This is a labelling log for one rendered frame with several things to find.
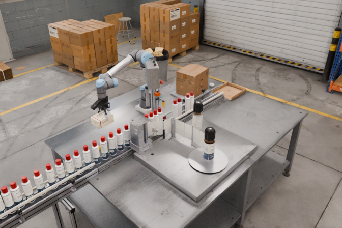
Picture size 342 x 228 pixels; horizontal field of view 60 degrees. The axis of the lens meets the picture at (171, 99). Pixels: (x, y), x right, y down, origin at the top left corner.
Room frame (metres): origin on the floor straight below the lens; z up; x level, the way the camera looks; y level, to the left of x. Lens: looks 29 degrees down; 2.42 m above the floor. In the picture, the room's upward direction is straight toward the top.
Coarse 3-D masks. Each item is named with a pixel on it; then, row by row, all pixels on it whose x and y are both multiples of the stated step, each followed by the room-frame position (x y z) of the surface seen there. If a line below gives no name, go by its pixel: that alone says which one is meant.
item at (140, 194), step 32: (256, 96) 2.97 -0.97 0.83; (96, 128) 2.35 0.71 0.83; (224, 128) 2.34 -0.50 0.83; (256, 128) 2.33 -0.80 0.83; (288, 128) 2.33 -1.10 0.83; (64, 160) 1.91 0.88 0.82; (128, 160) 1.89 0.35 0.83; (256, 160) 1.88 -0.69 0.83; (128, 192) 1.54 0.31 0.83; (160, 192) 1.54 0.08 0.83; (160, 224) 1.27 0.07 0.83
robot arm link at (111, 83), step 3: (105, 78) 2.39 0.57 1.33; (108, 78) 2.38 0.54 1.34; (114, 78) 2.38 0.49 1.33; (108, 81) 2.32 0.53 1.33; (111, 81) 2.33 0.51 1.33; (114, 81) 2.34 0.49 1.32; (117, 81) 2.35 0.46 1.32; (108, 84) 2.30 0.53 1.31; (111, 84) 2.31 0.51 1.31; (114, 84) 2.32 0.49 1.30; (117, 84) 2.34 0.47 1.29; (108, 87) 2.29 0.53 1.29; (111, 87) 2.31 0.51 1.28; (114, 87) 2.33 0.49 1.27
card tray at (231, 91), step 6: (222, 84) 3.20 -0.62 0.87; (228, 84) 3.26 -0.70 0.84; (234, 84) 3.20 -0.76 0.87; (216, 90) 3.11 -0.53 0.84; (222, 90) 3.12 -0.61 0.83; (228, 90) 3.12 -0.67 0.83; (234, 90) 3.12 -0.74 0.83; (240, 90) 3.12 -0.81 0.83; (228, 96) 2.97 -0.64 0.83; (234, 96) 2.92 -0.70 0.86
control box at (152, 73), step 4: (148, 64) 2.35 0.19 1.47; (152, 64) 2.35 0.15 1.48; (156, 64) 2.35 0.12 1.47; (148, 68) 2.26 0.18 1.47; (152, 68) 2.26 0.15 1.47; (156, 68) 2.27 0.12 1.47; (148, 72) 2.26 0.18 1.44; (152, 72) 2.26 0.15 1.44; (156, 72) 2.27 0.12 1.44; (148, 76) 2.26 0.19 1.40; (152, 76) 2.26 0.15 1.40; (156, 76) 2.27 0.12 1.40; (148, 80) 2.26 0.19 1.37; (152, 80) 2.26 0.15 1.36; (156, 80) 2.27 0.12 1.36; (148, 84) 2.26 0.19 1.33; (152, 84) 2.26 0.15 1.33; (156, 84) 2.27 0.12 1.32; (148, 88) 2.26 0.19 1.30; (152, 88) 2.26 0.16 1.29; (156, 88) 2.27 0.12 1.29
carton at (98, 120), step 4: (100, 112) 2.32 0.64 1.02; (92, 116) 2.26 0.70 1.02; (96, 116) 2.26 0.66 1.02; (100, 116) 2.26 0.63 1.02; (104, 116) 2.26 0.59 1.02; (108, 116) 2.25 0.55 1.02; (112, 116) 2.28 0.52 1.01; (92, 120) 2.23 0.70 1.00; (96, 120) 2.19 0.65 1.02; (100, 120) 2.19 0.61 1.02; (104, 120) 2.21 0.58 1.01; (108, 120) 2.24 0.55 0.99; (112, 120) 2.28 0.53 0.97; (92, 124) 2.24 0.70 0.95; (96, 124) 2.20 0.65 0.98; (100, 124) 2.18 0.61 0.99; (104, 124) 2.21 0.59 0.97; (100, 128) 2.17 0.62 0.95
